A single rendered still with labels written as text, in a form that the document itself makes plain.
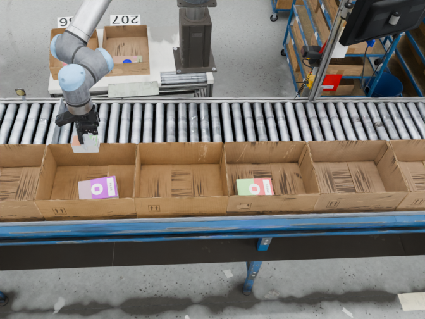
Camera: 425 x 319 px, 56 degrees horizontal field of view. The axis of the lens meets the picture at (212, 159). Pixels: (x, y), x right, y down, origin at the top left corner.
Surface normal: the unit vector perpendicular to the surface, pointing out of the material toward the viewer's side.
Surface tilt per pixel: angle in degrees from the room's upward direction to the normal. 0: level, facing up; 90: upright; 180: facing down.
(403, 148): 90
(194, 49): 90
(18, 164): 89
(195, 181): 1
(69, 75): 5
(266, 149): 89
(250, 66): 0
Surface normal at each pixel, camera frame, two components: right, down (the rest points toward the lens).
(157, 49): 0.06, -0.60
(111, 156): 0.05, 0.79
